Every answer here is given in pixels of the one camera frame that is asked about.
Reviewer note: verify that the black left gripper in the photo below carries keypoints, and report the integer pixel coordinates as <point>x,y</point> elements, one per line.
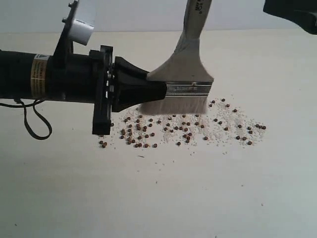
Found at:
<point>83,79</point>

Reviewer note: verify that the white bristle wooden paint brush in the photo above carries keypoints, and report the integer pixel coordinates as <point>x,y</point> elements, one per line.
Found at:
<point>188,82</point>

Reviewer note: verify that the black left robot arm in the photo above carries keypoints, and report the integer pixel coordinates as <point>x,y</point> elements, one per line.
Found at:
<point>111,84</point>

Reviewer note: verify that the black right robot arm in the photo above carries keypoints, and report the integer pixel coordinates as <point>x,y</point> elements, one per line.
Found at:
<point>301,12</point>

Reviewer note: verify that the scattered brown round pellets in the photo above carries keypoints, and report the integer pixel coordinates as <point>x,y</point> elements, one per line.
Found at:
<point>188,131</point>

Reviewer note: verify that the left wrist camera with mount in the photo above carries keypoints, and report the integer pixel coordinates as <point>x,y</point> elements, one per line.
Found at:
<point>78,26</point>

